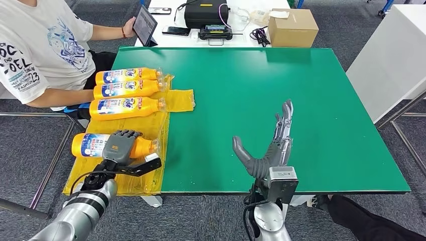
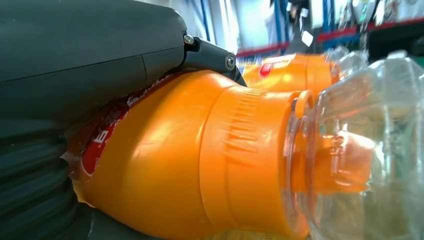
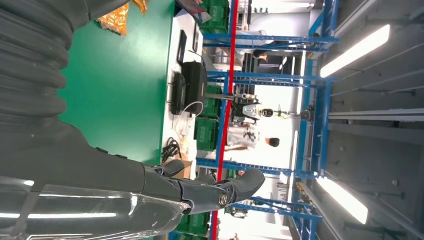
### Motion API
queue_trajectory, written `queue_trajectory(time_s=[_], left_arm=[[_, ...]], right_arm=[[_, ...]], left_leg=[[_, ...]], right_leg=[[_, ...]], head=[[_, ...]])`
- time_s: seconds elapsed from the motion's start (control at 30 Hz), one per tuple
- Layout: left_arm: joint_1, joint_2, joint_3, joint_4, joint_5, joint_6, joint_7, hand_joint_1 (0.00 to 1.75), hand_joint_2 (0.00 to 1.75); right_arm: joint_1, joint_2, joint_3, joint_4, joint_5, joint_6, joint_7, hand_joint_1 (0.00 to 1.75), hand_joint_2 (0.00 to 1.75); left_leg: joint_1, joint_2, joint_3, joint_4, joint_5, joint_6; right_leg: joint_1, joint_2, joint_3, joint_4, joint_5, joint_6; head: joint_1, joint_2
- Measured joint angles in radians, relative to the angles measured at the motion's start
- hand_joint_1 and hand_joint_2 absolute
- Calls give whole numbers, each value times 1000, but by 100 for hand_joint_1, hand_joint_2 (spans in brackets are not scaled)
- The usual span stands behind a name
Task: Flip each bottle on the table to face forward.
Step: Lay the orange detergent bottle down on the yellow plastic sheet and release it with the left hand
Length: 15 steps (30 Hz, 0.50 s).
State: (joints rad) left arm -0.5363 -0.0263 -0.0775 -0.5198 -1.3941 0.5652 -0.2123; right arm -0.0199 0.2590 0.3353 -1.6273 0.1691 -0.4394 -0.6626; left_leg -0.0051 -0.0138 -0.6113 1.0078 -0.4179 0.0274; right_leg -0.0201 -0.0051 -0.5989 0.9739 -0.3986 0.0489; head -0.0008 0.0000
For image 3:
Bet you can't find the blue metal rack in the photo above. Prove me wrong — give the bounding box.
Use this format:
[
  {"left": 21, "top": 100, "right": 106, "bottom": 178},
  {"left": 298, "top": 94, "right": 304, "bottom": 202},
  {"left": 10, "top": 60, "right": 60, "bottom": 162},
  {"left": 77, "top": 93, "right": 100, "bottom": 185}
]
[{"left": 168, "top": 0, "right": 340, "bottom": 240}]

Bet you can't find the brown cardboard box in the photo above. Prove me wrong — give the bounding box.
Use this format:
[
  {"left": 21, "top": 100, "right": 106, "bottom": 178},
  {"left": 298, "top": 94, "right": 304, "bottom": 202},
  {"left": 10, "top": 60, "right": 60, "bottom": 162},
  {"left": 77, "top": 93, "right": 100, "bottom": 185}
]
[{"left": 160, "top": 159, "right": 194, "bottom": 180}]

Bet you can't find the black carry bag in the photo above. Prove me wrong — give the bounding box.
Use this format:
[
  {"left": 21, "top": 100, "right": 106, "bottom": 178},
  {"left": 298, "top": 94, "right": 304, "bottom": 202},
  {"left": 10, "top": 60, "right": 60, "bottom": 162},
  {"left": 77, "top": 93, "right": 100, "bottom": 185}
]
[{"left": 180, "top": 61, "right": 209, "bottom": 116}]

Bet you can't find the green plastic crate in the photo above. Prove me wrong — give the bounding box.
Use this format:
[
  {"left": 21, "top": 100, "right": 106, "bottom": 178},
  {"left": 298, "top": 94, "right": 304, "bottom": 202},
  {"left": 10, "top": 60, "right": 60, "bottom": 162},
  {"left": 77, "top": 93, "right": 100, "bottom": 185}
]
[
  {"left": 199, "top": 85, "right": 223, "bottom": 119},
  {"left": 174, "top": 211, "right": 212, "bottom": 238},
  {"left": 193, "top": 116, "right": 220, "bottom": 152},
  {"left": 199, "top": 0, "right": 231, "bottom": 35}
]

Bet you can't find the humanoid robot in background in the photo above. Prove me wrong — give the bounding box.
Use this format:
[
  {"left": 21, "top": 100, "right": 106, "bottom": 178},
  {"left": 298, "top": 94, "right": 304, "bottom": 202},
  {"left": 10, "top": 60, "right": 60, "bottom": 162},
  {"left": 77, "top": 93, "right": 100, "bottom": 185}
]
[{"left": 230, "top": 93, "right": 292, "bottom": 126}]

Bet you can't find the ceiling light strip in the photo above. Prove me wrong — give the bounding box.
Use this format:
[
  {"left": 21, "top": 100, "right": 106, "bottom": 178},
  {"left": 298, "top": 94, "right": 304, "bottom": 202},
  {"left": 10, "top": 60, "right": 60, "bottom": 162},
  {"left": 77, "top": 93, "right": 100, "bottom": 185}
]
[
  {"left": 315, "top": 176, "right": 369, "bottom": 225},
  {"left": 318, "top": 23, "right": 392, "bottom": 79}
]

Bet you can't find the white table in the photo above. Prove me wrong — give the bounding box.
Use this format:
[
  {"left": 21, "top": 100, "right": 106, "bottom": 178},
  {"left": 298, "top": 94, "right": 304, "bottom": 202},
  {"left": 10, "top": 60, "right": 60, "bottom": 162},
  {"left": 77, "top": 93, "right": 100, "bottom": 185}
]
[{"left": 159, "top": 8, "right": 216, "bottom": 181}]

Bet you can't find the thin white cable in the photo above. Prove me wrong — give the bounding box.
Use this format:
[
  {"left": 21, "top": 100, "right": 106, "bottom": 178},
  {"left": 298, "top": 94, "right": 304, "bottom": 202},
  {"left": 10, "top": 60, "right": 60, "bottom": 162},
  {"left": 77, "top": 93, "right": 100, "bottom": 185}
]
[{"left": 173, "top": 100, "right": 205, "bottom": 135}]

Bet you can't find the black cable bundle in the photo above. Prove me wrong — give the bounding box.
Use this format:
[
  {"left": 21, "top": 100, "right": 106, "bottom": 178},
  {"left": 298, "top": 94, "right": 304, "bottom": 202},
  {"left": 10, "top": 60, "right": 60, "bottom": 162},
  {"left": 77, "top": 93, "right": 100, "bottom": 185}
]
[{"left": 160, "top": 136, "right": 182, "bottom": 164}]

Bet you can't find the red pole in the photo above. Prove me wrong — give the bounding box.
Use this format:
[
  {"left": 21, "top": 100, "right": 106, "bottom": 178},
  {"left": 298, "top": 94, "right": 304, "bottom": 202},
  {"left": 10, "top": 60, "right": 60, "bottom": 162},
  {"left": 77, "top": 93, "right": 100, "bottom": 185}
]
[{"left": 210, "top": 0, "right": 240, "bottom": 240}]

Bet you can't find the black smartphone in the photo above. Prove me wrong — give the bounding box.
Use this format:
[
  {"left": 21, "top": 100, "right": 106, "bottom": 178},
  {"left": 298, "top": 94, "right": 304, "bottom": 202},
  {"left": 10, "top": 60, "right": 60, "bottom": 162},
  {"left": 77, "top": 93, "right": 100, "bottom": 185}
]
[
  {"left": 176, "top": 29, "right": 188, "bottom": 64},
  {"left": 192, "top": 22, "right": 200, "bottom": 53}
]

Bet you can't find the black handheld controller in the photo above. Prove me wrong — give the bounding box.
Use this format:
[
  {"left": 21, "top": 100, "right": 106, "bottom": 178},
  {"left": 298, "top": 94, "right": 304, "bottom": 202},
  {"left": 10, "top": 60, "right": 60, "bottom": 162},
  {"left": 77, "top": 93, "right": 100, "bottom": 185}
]
[{"left": 169, "top": 72, "right": 187, "bottom": 116}]

